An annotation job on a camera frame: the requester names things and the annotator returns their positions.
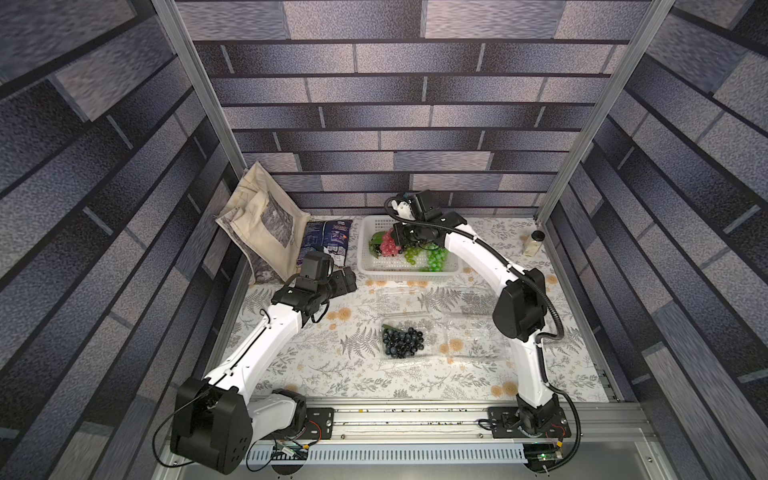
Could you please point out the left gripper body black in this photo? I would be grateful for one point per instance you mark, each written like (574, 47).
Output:
(338, 285)

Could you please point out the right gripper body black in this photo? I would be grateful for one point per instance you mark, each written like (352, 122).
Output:
(405, 235)

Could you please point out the red grape bunch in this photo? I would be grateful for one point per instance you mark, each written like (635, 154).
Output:
(388, 246)

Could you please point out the dark blue grape bunch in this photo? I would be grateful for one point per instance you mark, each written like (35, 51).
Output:
(401, 343)

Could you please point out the clear plastic clamshell container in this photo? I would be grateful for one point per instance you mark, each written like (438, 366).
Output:
(452, 337)

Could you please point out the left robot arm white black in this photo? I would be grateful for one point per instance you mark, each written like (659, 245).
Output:
(215, 422)

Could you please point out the bright green grape bunch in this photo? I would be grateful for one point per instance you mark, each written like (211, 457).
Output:
(436, 258)

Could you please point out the blue snack bag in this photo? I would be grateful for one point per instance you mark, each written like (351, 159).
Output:
(330, 236)

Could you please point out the white plastic basket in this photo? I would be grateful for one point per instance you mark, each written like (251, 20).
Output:
(413, 267)

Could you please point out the floral tablecloth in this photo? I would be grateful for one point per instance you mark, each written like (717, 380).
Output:
(339, 357)

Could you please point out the beige canvas tote bag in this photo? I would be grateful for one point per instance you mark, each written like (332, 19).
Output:
(264, 222)

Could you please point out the small bottle black cap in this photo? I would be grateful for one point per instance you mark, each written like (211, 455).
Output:
(534, 243)

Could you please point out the green circuit board right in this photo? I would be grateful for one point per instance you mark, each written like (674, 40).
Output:
(542, 458)

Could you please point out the aluminium rail base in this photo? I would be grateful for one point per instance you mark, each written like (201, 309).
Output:
(407, 439)

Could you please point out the right aluminium frame post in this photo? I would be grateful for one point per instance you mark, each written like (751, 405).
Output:
(647, 30)

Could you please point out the aluminium frame post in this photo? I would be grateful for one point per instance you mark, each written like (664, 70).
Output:
(170, 19)
(647, 30)

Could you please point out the left aluminium frame post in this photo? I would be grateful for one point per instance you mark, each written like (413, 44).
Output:
(170, 19)

